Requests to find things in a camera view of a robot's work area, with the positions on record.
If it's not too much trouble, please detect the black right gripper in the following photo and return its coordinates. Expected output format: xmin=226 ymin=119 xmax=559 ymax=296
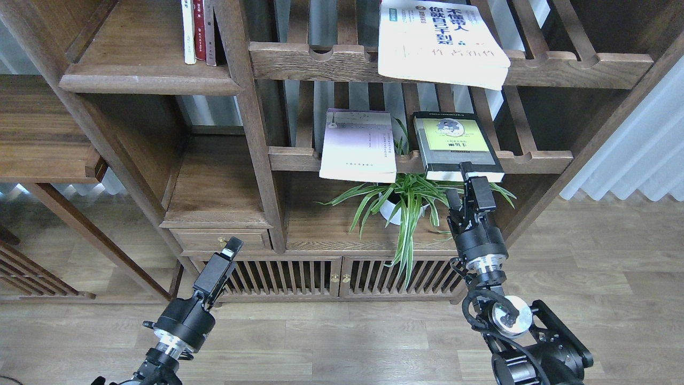
xmin=446 ymin=161 xmax=509 ymax=264

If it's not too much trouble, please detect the yellow and grey book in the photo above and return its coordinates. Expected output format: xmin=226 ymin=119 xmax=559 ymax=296
xmin=413 ymin=111 xmax=505 ymax=183

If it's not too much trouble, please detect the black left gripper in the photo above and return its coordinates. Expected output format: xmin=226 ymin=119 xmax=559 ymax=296
xmin=143 ymin=237 xmax=244 ymax=355

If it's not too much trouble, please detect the dark wooden bookshelf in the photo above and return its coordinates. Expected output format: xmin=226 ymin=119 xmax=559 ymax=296
xmin=2 ymin=1 xmax=682 ymax=289

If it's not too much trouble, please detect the green spider plant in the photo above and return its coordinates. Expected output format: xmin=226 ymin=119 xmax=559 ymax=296
xmin=320 ymin=117 xmax=517 ymax=289

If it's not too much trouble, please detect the large white book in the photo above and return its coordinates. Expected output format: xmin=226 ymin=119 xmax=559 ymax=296
xmin=378 ymin=1 xmax=510 ymax=91

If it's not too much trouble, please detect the white plant pot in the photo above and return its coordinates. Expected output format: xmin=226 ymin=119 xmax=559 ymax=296
xmin=376 ymin=192 xmax=429 ymax=227

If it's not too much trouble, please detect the white curtain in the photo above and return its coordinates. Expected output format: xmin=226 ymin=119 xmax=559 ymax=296
xmin=560 ymin=59 xmax=683 ymax=201

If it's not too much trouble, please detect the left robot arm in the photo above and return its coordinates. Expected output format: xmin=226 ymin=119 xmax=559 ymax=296
xmin=124 ymin=237 xmax=243 ymax=384

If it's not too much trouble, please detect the pale purple book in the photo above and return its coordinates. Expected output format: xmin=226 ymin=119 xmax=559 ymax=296
xmin=318 ymin=108 xmax=397 ymax=183

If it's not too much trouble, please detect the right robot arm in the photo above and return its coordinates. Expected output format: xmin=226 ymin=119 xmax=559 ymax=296
xmin=446 ymin=163 xmax=594 ymax=384

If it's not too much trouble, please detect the white upright book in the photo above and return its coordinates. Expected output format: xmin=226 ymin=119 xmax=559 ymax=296
xmin=181 ymin=0 xmax=197 ymax=64

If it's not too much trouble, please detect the grey upright book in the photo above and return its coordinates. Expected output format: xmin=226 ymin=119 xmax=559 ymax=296
xmin=203 ymin=0 xmax=217 ymax=67

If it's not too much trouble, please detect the red upright book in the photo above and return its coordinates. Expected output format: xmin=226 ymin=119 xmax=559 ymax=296
xmin=192 ymin=0 xmax=207 ymax=61

